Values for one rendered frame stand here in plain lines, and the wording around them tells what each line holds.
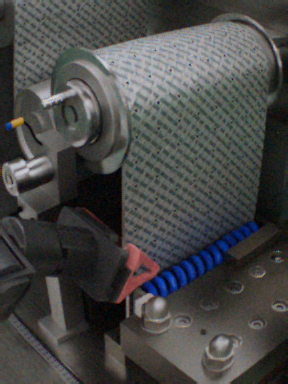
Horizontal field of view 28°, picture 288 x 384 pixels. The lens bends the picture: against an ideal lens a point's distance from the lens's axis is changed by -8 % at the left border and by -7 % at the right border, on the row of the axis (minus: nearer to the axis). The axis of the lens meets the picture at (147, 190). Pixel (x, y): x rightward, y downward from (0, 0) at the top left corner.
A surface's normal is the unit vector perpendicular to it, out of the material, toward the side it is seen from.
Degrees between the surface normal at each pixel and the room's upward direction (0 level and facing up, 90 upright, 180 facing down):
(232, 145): 90
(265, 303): 0
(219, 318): 0
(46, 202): 0
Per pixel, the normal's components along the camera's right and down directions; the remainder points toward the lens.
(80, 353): 0.02, -0.83
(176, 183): 0.66, 0.44
